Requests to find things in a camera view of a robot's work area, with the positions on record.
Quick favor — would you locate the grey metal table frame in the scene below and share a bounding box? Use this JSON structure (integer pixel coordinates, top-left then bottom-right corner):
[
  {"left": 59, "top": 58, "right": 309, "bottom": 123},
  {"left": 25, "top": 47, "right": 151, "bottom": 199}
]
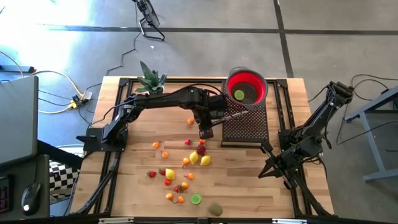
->
[{"left": 344, "top": 86, "right": 398, "bottom": 184}]

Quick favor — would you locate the black computer mouse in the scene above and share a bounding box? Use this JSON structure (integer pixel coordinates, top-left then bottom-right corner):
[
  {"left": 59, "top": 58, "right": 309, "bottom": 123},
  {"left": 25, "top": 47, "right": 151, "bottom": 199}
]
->
[{"left": 21, "top": 182, "right": 42, "bottom": 217}]

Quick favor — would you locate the black floor fan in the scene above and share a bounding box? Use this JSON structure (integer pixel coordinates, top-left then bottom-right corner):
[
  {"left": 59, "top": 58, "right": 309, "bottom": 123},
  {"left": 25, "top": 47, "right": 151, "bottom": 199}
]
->
[{"left": 132, "top": 0, "right": 166, "bottom": 42}]

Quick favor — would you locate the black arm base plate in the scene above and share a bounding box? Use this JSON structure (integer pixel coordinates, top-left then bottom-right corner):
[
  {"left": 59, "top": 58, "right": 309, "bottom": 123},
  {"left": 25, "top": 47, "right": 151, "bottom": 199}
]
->
[{"left": 76, "top": 126, "right": 127, "bottom": 153}]

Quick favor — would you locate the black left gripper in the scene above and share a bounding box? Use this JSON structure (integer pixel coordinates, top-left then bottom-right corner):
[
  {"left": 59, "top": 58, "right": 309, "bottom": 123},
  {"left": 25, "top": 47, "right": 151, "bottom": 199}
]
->
[{"left": 195, "top": 93, "right": 250, "bottom": 140}]

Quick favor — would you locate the silver aluminium bar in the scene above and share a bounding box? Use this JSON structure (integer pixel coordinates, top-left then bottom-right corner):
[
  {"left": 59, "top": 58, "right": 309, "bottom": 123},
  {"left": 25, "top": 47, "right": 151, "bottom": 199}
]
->
[
  {"left": 98, "top": 217, "right": 135, "bottom": 224},
  {"left": 272, "top": 218, "right": 308, "bottom": 224}
]

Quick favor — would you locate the black backlit keyboard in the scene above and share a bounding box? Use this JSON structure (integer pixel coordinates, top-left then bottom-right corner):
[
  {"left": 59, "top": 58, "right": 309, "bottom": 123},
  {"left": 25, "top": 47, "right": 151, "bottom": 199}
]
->
[{"left": 0, "top": 175, "right": 14, "bottom": 215}]

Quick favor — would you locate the green snake plant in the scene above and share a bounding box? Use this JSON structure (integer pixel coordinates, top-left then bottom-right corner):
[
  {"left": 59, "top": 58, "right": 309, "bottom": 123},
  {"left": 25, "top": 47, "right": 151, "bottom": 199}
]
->
[{"left": 136, "top": 60, "right": 168, "bottom": 94}]

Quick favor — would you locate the black fan cable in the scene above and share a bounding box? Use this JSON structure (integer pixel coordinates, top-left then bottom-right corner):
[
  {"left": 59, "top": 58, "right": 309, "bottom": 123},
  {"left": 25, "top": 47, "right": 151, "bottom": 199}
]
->
[{"left": 83, "top": 2, "right": 141, "bottom": 94}]

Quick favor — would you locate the brown whole kiwi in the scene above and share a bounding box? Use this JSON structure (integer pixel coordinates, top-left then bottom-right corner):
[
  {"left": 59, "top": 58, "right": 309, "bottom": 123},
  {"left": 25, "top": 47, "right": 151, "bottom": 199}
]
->
[{"left": 208, "top": 202, "right": 224, "bottom": 217}]

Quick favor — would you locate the dark grey desk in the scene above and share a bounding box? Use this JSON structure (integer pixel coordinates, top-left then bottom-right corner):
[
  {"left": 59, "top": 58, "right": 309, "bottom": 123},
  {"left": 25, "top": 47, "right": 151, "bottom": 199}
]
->
[{"left": 0, "top": 139, "right": 83, "bottom": 222}]

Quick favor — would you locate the red collapsible colander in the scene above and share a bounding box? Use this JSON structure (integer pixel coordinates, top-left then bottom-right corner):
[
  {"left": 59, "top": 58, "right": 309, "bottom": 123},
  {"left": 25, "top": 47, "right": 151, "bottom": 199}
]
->
[{"left": 225, "top": 66, "right": 269, "bottom": 111}]

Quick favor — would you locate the black white checkerboard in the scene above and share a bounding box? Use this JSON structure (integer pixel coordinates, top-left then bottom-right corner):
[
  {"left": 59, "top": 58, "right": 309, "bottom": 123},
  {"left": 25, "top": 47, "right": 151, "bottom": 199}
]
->
[{"left": 49, "top": 160, "right": 81, "bottom": 198}]

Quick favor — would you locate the black floor cable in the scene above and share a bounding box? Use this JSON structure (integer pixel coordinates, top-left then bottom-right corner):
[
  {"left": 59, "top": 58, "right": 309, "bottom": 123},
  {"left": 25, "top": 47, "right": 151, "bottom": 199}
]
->
[
  {"left": 336, "top": 119, "right": 398, "bottom": 146},
  {"left": 307, "top": 73, "right": 398, "bottom": 103}
]

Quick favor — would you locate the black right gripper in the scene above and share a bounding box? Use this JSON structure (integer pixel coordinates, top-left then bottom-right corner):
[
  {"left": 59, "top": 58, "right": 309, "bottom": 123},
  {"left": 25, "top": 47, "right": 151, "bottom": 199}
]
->
[{"left": 257, "top": 142, "right": 312, "bottom": 190}]

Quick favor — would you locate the yellow floor cable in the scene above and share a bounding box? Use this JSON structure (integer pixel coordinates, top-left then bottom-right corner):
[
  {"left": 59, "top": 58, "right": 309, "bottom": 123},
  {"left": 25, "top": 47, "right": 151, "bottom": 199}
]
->
[{"left": 21, "top": 70, "right": 85, "bottom": 98}]

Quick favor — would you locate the black perforated metal stand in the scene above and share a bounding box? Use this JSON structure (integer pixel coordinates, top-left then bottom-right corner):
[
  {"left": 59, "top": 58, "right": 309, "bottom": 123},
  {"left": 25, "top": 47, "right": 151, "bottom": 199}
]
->
[{"left": 220, "top": 79, "right": 271, "bottom": 149}]

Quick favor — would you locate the grey flat monitor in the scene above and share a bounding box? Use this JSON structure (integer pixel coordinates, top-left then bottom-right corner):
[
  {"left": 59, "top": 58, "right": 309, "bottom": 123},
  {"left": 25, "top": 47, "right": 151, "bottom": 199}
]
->
[{"left": 0, "top": 75, "right": 39, "bottom": 167}]

